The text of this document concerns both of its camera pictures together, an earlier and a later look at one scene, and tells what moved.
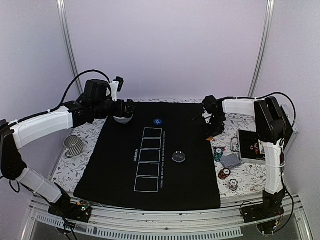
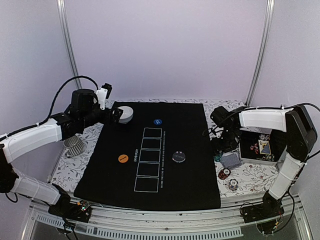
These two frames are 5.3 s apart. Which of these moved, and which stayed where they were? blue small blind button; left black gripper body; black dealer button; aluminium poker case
Moved: left black gripper body
Stayed: blue small blind button; aluminium poker case; black dealer button
